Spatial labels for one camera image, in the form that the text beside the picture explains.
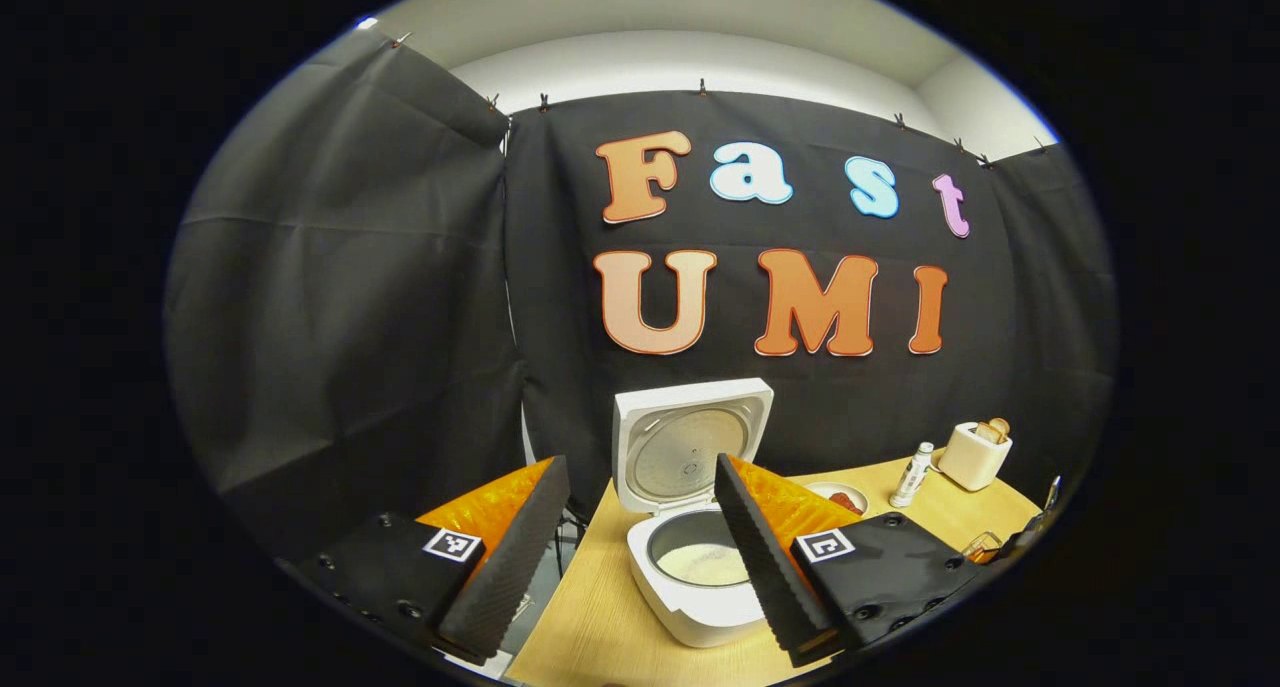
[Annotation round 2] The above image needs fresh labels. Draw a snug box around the white drink bottle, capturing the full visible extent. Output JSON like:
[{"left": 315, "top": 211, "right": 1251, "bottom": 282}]
[{"left": 890, "top": 441, "right": 935, "bottom": 509}]

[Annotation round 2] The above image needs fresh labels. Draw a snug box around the black tripod stand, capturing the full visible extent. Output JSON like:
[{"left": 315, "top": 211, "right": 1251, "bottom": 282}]
[{"left": 555, "top": 507, "right": 591, "bottom": 580}]

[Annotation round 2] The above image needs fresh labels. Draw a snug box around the black backdrop cloth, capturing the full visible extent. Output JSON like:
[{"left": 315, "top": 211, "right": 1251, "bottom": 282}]
[{"left": 165, "top": 27, "right": 1119, "bottom": 568}]

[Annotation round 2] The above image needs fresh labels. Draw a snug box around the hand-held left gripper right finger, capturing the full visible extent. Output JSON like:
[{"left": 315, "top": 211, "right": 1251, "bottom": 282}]
[{"left": 714, "top": 454, "right": 991, "bottom": 668}]

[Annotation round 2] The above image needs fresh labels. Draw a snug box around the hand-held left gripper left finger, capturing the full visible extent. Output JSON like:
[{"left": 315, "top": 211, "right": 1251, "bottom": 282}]
[{"left": 275, "top": 455, "right": 572, "bottom": 666}]

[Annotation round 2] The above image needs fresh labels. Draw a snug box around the white rice cooker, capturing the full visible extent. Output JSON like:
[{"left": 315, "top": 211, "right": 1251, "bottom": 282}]
[{"left": 612, "top": 377, "right": 776, "bottom": 650}]

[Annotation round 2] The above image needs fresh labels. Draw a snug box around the white round plate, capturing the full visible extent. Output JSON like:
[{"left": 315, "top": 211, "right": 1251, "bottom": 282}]
[{"left": 805, "top": 481, "right": 869, "bottom": 518}]

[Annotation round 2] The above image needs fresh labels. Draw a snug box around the white toaster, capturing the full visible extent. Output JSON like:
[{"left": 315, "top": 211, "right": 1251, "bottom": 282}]
[{"left": 937, "top": 422, "right": 1014, "bottom": 492}]

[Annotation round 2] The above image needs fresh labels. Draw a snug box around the white rice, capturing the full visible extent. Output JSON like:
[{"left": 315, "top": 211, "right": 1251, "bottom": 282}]
[{"left": 657, "top": 544, "right": 751, "bottom": 588}]

